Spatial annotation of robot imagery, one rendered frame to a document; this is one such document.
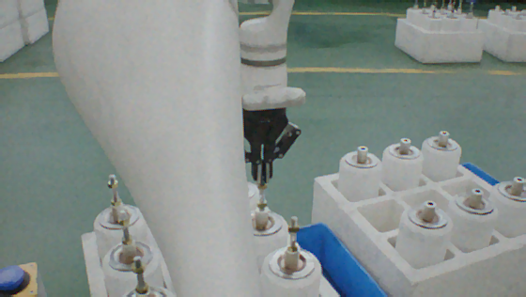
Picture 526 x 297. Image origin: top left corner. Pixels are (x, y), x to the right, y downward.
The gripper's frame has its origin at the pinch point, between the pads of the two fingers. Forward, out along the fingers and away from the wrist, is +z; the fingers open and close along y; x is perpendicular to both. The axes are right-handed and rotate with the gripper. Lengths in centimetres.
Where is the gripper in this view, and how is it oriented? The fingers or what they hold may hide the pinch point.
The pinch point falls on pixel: (261, 171)
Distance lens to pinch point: 78.2
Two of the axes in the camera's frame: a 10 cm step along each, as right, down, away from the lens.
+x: 2.6, 4.4, -8.6
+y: -9.7, 1.2, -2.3
